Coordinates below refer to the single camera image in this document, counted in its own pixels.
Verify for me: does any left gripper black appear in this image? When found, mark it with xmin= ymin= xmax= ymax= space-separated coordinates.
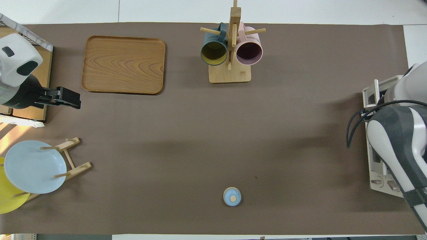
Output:
xmin=33 ymin=87 xmax=81 ymax=110

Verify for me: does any white toaster oven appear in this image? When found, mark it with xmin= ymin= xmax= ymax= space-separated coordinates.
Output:
xmin=362 ymin=75 xmax=411 ymax=199

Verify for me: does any wooden serving tray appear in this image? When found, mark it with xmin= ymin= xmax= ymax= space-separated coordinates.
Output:
xmin=81 ymin=36 xmax=166 ymax=95

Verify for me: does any wooden plate rack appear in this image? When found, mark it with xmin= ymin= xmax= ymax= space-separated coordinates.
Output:
xmin=13 ymin=137 xmax=92 ymax=202

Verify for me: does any white checkered cloth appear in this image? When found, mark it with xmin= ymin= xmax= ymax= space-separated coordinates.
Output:
xmin=0 ymin=13 xmax=54 ymax=52

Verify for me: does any light blue plate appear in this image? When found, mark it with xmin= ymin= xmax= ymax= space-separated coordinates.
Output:
xmin=4 ymin=140 xmax=67 ymax=194

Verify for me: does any brown table mat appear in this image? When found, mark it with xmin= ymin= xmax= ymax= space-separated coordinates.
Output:
xmin=0 ymin=22 xmax=426 ymax=235

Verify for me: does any yellow plate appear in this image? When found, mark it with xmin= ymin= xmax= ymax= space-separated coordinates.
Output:
xmin=0 ymin=157 xmax=30 ymax=214

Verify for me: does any dark blue mug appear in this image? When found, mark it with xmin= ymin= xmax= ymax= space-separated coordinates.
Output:
xmin=200 ymin=23 xmax=229 ymax=66

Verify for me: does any wooden mug tree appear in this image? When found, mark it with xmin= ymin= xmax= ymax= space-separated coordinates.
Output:
xmin=200 ymin=0 xmax=266 ymax=84

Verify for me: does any pink mug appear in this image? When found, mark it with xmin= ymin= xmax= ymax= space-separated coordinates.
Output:
xmin=236 ymin=22 xmax=264 ymax=66

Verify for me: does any small blue white bell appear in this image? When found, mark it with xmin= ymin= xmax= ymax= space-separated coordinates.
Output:
xmin=223 ymin=187 xmax=242 ymax=207

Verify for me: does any wooden shelf with wire basket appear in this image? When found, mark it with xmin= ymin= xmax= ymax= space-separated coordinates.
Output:
xmin=0 ymin=13 xmax=54 ymax=128

